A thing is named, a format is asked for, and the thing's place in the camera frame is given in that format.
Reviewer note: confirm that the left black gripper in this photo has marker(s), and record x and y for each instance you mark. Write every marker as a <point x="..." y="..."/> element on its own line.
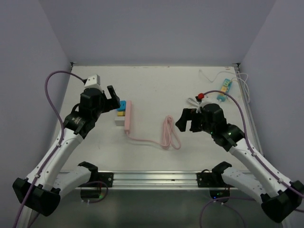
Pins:
<point x="112" y="103"/>

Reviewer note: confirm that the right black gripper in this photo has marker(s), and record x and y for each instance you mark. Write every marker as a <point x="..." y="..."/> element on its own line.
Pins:
<point x="186" y="115"/>

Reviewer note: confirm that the pink power strip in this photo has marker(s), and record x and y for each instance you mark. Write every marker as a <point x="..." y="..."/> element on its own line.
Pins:
<point x="169" y="136"/>

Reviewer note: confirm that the white plug adapter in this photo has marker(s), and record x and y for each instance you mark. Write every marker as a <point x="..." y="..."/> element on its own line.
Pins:
<point x="119" y="120"/>

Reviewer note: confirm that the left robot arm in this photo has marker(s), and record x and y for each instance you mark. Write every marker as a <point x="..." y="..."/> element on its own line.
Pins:
<point x="38" y="191"/>

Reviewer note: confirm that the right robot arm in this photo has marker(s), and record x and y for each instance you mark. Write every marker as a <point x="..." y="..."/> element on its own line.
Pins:
<point x="277" y="194"/>

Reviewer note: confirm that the blue plug adapter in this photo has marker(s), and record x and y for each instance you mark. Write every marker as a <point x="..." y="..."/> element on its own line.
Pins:
<point x="122" y="106"/>

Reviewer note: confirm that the teal power strip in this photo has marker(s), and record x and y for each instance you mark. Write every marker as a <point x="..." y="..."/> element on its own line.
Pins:
<point x="227" y="83"/>

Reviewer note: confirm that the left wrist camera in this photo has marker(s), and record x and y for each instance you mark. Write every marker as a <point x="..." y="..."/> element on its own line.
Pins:
<point x="93" y="82"/>

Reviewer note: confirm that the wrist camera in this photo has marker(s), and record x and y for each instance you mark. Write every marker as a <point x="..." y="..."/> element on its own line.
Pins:
<point x="201" y="100"/>
<point x="93" y="82"/>

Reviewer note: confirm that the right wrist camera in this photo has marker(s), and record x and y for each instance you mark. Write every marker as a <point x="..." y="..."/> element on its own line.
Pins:
<point x="201" y="100"/>

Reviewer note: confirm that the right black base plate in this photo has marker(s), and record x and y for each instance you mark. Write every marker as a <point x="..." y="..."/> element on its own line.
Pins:
<point x="205" y="179"/>

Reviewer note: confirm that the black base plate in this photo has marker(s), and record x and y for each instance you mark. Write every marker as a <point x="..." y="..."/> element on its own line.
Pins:
<point x="106" y="177"/>
<point x="205" y="179"/>

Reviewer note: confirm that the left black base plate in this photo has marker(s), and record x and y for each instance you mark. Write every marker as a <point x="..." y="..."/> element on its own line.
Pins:
<point x="106" y="177"/>

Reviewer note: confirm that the aluminium rail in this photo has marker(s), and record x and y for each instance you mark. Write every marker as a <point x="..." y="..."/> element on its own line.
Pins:
<point x="158" y="180"/>

